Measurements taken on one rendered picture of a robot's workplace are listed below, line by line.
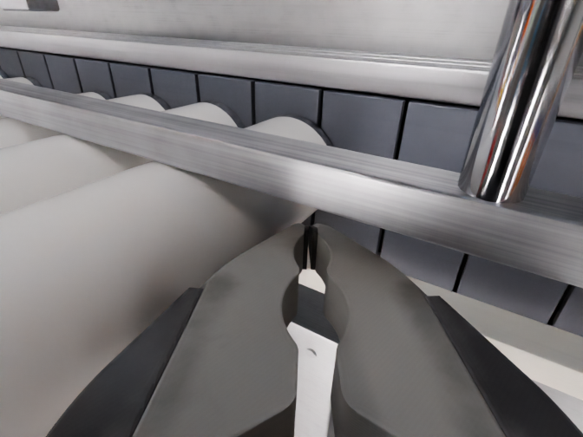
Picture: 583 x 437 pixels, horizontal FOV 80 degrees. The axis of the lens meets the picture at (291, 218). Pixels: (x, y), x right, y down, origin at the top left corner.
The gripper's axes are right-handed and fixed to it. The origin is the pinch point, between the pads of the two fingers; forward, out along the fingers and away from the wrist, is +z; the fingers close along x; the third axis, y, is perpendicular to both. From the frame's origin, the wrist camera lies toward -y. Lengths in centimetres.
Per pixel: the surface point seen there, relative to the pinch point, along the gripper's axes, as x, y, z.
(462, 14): 6.9, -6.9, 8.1
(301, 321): 0.2, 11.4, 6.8
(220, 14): -5.7, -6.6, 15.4
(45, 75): -19.9, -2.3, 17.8
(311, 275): 0.3, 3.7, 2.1
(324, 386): 2.0, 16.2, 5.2
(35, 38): -20.1, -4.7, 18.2
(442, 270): 6.5, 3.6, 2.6
